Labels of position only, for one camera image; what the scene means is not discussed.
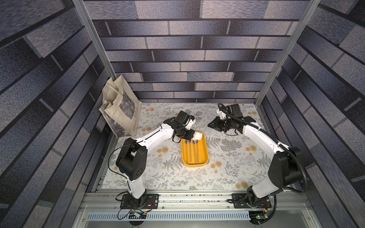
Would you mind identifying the white wipe cloth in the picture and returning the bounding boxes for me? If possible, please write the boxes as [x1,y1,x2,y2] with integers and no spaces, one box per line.
[192,132,202,141]

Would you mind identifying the clear test tube blue cap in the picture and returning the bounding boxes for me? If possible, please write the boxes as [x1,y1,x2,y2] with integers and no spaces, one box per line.
[182,140,189,162]

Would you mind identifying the yellow plastic tray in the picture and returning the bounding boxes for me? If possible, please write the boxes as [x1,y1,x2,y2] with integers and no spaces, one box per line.
[181,134,209,168]

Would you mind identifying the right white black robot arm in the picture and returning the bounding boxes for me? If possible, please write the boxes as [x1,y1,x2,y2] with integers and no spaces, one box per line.
[208,116,308,205]

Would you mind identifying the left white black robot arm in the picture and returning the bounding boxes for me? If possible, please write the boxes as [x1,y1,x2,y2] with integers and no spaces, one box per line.
[116,111,202,200]

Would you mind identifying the beige canvas tote bag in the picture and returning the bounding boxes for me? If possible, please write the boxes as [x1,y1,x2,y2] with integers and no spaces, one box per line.
[99,75,142,138]

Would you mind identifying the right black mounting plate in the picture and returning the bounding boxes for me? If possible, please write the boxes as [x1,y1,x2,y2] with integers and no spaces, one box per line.
[230,193,272,209]

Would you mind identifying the black mounting plate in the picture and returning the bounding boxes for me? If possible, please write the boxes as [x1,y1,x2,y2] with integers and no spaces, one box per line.
[230,193,272,209]
[117,193,160,210]

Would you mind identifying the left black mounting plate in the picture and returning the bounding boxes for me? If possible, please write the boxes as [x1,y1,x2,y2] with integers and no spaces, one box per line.
[117,193,160,210]

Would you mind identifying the right green circuit board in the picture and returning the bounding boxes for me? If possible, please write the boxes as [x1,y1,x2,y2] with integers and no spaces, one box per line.
[249,211,268,225]

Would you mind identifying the green circuit board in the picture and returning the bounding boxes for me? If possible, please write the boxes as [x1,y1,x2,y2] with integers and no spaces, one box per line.
[249,211,268,225]
[128,211,146,219]

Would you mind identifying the left green circuit board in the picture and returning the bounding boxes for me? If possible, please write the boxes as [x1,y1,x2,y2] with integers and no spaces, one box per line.
[128,211,146,219]

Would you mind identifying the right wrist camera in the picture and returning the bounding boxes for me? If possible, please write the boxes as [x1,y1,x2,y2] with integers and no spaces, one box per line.
[219,104,243,118]

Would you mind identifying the black corrugated cable conduit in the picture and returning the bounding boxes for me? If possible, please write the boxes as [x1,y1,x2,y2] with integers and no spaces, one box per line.
[217,103,308,194]

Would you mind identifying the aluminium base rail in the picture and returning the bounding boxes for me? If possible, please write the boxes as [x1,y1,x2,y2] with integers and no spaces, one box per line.
[79,189,313,211]

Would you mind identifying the white slotted cable duct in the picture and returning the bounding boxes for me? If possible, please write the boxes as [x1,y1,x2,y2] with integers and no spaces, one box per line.
[86,211,250,222]

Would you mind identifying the right aluminium frame post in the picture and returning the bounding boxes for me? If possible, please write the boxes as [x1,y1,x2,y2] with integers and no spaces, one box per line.
[255,0,321,107]

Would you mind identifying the aluminium frame post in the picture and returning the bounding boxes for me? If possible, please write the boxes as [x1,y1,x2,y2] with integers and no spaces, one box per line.
[72,0,117,80]
[255,0,321,107]

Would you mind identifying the left aluminium frame post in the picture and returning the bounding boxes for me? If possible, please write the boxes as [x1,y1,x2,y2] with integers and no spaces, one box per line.
[72,0,117,80]

